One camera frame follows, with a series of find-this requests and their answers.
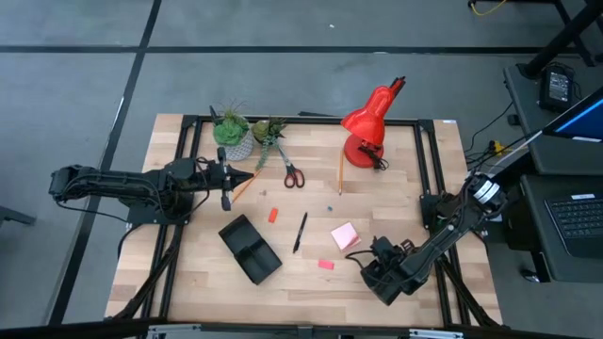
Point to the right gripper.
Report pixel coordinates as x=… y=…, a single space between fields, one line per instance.
x=402 y=278

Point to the orange eraser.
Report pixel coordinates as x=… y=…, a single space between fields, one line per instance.
x=273 y=215

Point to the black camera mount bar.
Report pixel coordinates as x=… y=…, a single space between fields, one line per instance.
x=94 y=329

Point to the yellow plug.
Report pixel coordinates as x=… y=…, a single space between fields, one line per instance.
x=495 y=147

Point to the succulent in white patterned pot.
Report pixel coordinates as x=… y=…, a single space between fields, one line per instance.
x=231 y=134

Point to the black aluminium table frame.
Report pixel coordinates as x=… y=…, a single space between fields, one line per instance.
x=311 y=120

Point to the black mesh desk organizer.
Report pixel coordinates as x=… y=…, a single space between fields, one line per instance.
x=249 y=249

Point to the computer monitor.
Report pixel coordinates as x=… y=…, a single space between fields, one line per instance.
x=584 y=120

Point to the red and black scissors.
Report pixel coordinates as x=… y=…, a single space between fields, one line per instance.
x=288 y=164

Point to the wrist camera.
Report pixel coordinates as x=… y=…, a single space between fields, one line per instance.
x=384 y=247
x=226 y=201

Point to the red desk lamp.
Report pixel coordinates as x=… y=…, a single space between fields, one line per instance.
x=365 y=124

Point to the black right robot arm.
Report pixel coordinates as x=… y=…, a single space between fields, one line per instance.
x=452 y=230

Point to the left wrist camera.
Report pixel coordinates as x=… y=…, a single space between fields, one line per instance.
x=226 y=201

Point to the black desk leg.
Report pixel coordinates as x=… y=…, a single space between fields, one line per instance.
x=560 y=42

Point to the pink eraser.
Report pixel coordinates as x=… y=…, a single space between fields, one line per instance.
x=326 y=264

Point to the black power brick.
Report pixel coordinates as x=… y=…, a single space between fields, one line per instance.
x=558 y=87

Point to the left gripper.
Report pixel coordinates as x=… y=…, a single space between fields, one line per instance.
x=219 y=176

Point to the dark grey side desk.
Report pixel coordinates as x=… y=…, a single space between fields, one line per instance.
x=523 y=122
x=537 y=245

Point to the pink sticky note pad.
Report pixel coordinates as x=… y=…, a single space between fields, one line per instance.
x=344 y=235

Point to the black pen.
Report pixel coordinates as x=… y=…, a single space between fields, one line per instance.
x=300 y=233

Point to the yellow pencil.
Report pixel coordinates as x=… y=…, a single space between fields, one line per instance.
x=247 y=186
x=340 y=172

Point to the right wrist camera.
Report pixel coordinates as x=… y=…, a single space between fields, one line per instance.
x=384 y=247

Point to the grey chair base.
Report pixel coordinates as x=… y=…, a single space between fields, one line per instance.
x=16 y=215

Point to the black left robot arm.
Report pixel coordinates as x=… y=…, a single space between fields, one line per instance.
x=118 y=181

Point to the trailing succulent in dark pot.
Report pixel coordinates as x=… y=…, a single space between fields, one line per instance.
x=266 y=129

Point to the black laptop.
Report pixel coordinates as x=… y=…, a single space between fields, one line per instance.
x=575 y=221

